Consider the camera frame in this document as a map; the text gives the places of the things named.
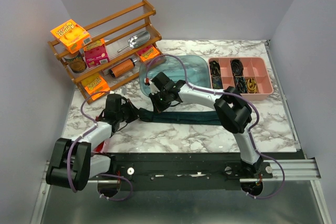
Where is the dark green necktie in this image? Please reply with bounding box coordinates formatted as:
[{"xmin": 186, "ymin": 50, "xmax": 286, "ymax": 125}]
[{"xmin": 152, "ymin": 111, "xmax": 221, "ymax": 126}]

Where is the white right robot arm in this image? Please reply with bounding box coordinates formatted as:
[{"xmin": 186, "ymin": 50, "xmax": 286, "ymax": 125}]
[{"xmin": 145, "ymin": 72, "xmax": 262, "ymax": 178}]

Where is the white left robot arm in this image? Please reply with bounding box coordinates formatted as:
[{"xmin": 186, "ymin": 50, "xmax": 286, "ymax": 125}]
[{"xmin": 46, "ymin": 94, "xmax": 154, "ymax": 192}]

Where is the clear blue plastic tub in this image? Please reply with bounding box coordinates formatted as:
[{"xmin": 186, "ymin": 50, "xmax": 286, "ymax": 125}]
[{"xmin": 139, "ymin": 55, "xmax": 211, "ymax": 96}]

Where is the orange sponge box bottom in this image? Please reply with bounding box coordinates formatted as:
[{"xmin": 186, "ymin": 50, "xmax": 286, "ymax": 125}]
[{"xmin": 81, "ymin": 73, "xmax": 110, "ymax": 101}]

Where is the orange sponge box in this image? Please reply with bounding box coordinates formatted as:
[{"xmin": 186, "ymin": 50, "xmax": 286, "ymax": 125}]
[
  {"xmin": 136, "ymin": 45, "xmax": 160, "ymax": 62},
  {"xmin": 81, "ymin": 73, "xmax": 110, "ymax": 101}
]

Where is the pink narrow bin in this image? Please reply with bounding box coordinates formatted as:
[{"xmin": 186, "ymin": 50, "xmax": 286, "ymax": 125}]
[{"xmin": 92, "ymin": 140, "xmax": 109, "ymax": 153}]

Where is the orange sponge box right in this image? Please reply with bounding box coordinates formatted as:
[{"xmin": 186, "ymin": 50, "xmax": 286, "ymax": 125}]
[{"xmin": 136, "ymin": 45, "xmax": 160, "ymax": 62}]

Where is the rolled blue floral tie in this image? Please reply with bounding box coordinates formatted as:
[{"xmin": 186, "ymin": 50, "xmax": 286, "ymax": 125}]
[{"xmin": 212, "ymin": 76, "xmax": 223, "ymax": 89}]

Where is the brown cylinder bottle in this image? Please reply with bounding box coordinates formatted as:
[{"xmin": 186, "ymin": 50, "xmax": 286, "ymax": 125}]
[{"xmin": 109, "ymin": 58, "xmax": 136, "ymax": 78}]

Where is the rolled dark patterned tie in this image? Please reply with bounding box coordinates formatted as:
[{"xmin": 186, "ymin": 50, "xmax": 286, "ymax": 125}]
[{"xmin": 209, "ymin": 60, "xmax": 221, "ymax": 76}]

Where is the metal scoop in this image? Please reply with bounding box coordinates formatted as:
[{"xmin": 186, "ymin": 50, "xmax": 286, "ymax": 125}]
[{"xmin": 117, "ymin": 30, "xmax": 150, "ymax": 53}]

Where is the pink Scrub Mommy box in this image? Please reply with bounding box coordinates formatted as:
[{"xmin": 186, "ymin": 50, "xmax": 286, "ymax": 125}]
[{"xmin": 83, "ymin": 38, "xmax": 110, "ymax": 68}]

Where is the food can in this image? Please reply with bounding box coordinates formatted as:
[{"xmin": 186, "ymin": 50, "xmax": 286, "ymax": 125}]
[{"xmin": 64, "ymin": 51, "xmax": 87, "ymax": 73}]

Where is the wooden three-tier rack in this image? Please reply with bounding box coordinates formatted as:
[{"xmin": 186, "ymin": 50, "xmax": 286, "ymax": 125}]
[{"xmin": 48, "ymin": 0, "xmax": 162, "ymax": 104}]

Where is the rolled blue striped tie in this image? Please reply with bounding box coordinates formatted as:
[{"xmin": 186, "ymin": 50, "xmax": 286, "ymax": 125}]
[{"xmin": 234, "ymin": 76, "xmax": 247, "ymax": 93}]

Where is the rolled black tie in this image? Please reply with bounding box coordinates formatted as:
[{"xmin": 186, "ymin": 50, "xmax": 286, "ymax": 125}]
[{"xmin": 230, "ymin": 59, "xmax": 244, "ymax": 76}]

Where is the rolled yellow tie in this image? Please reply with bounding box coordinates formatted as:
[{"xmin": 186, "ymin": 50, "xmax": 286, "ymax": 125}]
[{"xmin": 246, "ymin": 78, "xmax": 258, "ymax": 94}]

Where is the pink divided organizer tray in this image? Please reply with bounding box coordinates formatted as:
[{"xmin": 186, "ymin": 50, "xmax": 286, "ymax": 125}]
[{"xmin": 208, "ymin": 57, "xmax": 274, "ymax": 101}]

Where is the orange Scrub Daddy box top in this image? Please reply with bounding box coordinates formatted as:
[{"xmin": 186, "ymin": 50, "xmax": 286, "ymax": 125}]
[{"xmin": 50, "ymin": 19, "xmax": 92, "ymax": 54}]

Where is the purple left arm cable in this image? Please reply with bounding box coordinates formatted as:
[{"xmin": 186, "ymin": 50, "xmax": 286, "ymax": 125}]
[{"xmin": 67, "ymin": 91, "xmax": 133, "ymax": 201}]

